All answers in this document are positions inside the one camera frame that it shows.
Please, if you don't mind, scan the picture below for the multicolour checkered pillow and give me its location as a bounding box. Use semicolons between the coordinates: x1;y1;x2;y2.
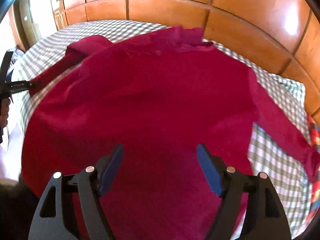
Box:
306;114;319;223

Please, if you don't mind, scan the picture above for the wooden panelled headboard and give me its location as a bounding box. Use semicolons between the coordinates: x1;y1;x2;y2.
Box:
8;0;320;126

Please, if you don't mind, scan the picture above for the person's left hand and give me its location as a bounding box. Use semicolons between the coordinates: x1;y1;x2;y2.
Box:
0;98;11;128

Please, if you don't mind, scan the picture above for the crimson long-sleeve sweater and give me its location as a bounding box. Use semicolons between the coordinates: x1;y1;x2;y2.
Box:
22;27;317;239

